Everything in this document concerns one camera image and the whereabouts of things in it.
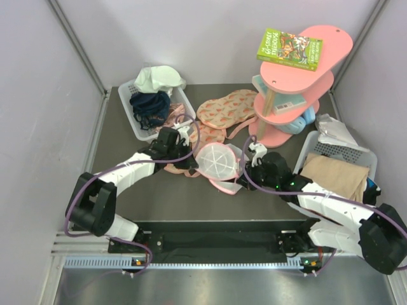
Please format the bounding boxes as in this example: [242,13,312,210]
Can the peach patterned eye mask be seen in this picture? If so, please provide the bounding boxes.
[163,120,227,178]
[197,90,257,130]

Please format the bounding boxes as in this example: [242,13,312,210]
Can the pink lace garment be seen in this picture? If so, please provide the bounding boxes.
[155,103,185,132]

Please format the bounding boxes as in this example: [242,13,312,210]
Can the white plastic basket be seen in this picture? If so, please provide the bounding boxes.
[293,131,377,180]
[118,79,196,142]

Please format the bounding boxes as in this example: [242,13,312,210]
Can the black blue garment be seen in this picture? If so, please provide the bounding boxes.
[362,177,382,205]

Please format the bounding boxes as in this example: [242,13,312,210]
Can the navy lace garment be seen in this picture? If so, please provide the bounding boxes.
[129,91,170,130]

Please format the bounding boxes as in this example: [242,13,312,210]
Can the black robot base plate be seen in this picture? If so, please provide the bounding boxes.
[102,219,331,264]

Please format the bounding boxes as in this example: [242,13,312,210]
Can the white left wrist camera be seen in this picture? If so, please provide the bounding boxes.
[173,124,193,146]

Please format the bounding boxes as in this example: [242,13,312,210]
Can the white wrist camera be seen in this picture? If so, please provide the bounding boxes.
[249,142,267,167]
[173,124,193,146]

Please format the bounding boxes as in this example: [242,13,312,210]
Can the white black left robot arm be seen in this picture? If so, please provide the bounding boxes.
[66,126,198,252]

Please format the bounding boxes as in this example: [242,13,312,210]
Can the light blue headphones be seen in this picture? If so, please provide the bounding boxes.
[274,106,315,135]

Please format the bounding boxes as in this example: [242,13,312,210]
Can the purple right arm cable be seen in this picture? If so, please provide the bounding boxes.
[240,135,407,277]

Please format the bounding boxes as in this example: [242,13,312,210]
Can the white plastic basket right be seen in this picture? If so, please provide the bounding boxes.
[293,131,377,180]

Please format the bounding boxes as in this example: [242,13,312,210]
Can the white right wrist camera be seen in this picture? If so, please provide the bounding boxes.
[249,142,267,167]

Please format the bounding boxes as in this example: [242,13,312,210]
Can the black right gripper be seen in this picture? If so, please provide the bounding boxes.
[237,159,280,191]

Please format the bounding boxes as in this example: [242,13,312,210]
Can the peach patterned eye mask upper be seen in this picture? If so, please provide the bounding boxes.
[197,90,257,130]

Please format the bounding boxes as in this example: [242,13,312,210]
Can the peach patterned eye mask lower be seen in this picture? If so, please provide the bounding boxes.
[163,120,227,178]

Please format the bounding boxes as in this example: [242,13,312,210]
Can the light blue book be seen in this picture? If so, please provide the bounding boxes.
[252,74,307,115]

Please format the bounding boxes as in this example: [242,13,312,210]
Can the beige folded garment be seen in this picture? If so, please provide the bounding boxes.
[301,152,369,203]

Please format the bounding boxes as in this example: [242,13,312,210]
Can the white plastic basket left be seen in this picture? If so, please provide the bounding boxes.
[118,79,196,142]

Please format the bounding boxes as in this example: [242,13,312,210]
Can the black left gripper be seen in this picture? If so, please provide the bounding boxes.
[166,142,197,170]

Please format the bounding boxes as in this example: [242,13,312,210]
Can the grey slotted cable duct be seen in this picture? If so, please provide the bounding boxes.
[64,256,321,270]

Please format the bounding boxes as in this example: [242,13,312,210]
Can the pink three-tier wooden shelf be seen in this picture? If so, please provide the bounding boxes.
[249,25,353,148]

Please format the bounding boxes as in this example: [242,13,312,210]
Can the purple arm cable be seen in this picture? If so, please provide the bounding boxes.
[64,113,201,274]
[240,135,407,277]

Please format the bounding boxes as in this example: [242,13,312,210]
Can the white mesh pink-trim laundry bag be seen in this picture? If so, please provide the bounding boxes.
[195,142,242,195]

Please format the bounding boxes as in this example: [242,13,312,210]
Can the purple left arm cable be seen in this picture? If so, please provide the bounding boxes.
[64,113,201,274]

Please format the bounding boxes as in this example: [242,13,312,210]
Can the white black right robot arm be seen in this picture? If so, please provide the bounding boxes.
[241,152,406,275]

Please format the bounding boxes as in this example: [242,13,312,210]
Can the green treehouse book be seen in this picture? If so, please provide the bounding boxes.
[256,29,323,71]

